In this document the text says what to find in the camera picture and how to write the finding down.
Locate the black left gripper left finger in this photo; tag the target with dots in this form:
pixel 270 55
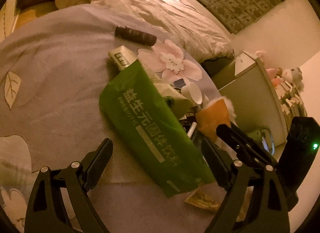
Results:
pixel 46 211

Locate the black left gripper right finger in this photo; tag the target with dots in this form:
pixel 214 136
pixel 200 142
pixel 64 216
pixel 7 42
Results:
pixel 254 200

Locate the dark brown cosmetic bottle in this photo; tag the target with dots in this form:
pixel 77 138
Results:
pixel 135 35

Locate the green portable heater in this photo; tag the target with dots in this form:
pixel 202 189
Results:
pixel 263 136

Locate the stack of books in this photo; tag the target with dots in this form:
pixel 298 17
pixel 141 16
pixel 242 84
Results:
pixel 291 103

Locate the white bedside cabinet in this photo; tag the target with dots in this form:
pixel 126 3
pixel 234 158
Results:
pixel 246 83

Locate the yellow crumpled wrapper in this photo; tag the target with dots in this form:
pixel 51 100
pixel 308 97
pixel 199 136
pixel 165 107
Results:
pixel 201 200

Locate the grey plush toy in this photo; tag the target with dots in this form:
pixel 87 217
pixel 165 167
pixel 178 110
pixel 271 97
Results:
pixel 294 76

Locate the pink plush toy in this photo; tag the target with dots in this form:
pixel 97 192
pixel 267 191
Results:
pixel 273 73

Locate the orange paper wrapper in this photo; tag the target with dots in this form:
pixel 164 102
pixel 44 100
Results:
pixel 211 117

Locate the white paper cup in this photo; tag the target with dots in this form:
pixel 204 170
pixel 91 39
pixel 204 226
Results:
pixel 192 92

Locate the green prebiotic drink pouch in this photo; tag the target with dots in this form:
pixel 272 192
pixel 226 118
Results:
pixel 152 132

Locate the lilac floral round tablecloth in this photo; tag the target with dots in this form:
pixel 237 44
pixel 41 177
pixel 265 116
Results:
pixel 63 65

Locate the white striped tube box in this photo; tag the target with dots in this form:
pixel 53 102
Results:
pixel 123 57

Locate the brown pillow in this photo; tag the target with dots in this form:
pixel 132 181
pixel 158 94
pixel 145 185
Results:
pixel 33 12

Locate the bed with cream duvet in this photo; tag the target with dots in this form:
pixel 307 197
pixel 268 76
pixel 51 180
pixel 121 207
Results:
pixel 197 34

